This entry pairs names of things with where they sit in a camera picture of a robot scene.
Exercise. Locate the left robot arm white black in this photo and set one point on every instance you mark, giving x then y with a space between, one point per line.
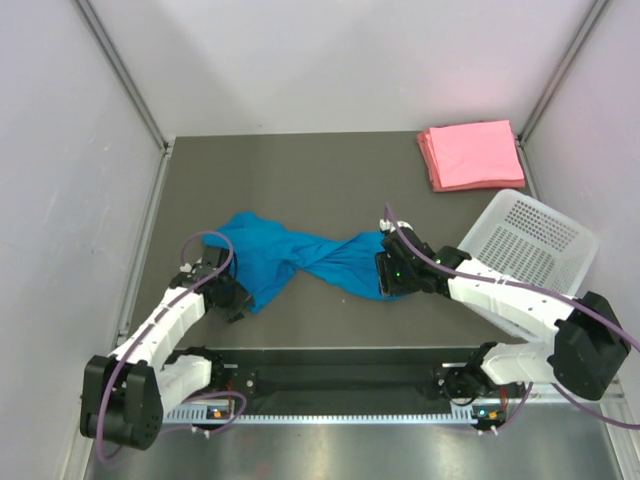
127 394

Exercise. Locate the right aluminium corner post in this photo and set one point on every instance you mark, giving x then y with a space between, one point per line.
594 14

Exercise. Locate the folded pink t shirt stack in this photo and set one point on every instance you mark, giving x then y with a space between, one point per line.
480 155

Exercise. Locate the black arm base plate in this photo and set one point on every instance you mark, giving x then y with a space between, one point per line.
322 381

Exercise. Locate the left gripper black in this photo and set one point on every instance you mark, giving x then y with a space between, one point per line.
242 298

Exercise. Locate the blue t shirt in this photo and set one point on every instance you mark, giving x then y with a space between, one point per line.
269 255

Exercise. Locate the left aluminium corner post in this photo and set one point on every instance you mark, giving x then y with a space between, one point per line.
108 48

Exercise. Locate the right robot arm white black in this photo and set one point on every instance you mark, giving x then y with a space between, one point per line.
576 343

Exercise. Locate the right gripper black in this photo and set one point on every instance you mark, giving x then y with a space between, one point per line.
388 286

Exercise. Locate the white perforated plastic basket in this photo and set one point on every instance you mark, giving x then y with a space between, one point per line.
520 236

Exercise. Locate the slotted grey cable duct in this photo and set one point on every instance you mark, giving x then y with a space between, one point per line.
217 413

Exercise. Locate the aluminium corner post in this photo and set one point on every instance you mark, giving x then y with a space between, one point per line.
108 48
594 14

